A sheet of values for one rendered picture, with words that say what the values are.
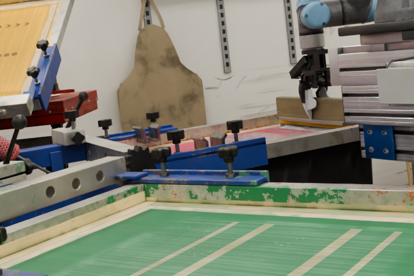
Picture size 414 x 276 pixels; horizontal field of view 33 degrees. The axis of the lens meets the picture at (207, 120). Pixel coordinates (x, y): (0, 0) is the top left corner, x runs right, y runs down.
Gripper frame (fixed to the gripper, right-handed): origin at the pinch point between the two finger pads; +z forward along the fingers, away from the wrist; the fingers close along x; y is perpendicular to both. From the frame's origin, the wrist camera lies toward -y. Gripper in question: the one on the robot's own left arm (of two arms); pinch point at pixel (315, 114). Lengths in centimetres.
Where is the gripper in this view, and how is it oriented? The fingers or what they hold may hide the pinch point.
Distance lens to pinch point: 218.5
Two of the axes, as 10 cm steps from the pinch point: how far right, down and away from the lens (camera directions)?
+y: 4.3, 0.4, -9.0
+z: 1.1, 9.9, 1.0
